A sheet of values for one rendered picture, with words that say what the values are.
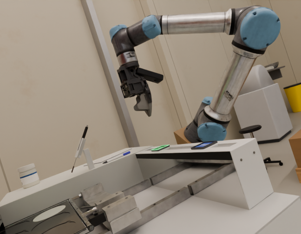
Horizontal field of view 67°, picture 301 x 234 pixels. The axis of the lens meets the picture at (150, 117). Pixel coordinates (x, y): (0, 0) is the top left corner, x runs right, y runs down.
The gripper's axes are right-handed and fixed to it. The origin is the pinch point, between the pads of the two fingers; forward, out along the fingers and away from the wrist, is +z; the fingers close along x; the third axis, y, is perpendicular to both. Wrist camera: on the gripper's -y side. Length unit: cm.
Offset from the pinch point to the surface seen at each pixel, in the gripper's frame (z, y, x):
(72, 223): 20.7, 39.2, 16.1
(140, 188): 27.2, 11.0, -8.0
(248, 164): 19.5, 1.2, 40.0
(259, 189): 26.0, 0.3, 40.0
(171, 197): 25.9, 12.6, 19.0
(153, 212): 27.3, 19.2, 19.0
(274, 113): 62, -329, -173
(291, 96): 66, -586, -284
